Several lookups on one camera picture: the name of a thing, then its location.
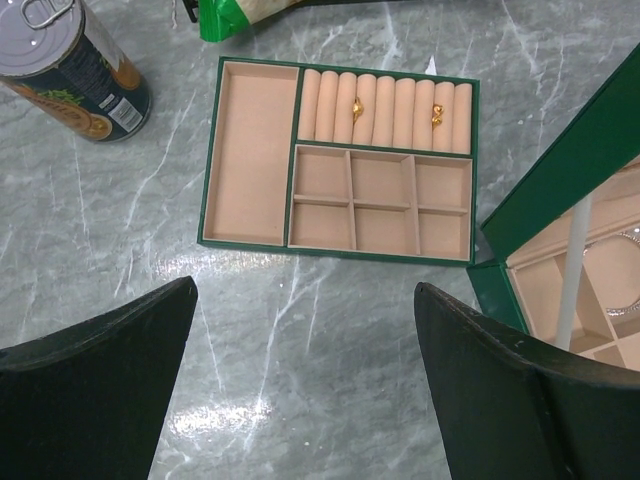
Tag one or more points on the green jewelry tray insert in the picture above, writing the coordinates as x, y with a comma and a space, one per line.
343, 162

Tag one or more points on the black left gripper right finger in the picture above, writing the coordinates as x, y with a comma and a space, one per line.
510, 406

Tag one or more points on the green white snack bag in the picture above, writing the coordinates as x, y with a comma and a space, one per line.
222, 19

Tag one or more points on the silver pearl bangle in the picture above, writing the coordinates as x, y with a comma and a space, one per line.
621, 311
613, 241

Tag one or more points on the brown food can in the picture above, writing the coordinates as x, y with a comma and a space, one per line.
59, 56

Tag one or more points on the green jewelry box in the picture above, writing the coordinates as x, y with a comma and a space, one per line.
583, 188

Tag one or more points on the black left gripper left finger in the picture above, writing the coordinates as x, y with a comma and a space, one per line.
89, 401

